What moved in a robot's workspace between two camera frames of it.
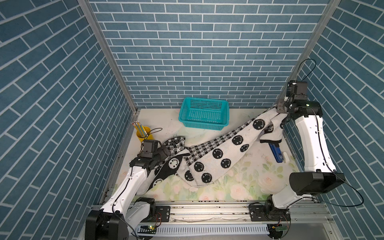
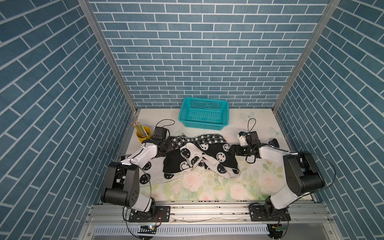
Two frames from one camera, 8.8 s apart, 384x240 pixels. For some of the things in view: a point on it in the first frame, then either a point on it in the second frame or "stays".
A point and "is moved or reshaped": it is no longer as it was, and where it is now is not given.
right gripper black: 278,104 to 237,149
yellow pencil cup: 149,135 stays
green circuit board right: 280,228 stays
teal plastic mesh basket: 204,114 stays
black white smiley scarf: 200,165 is moved or reshaped
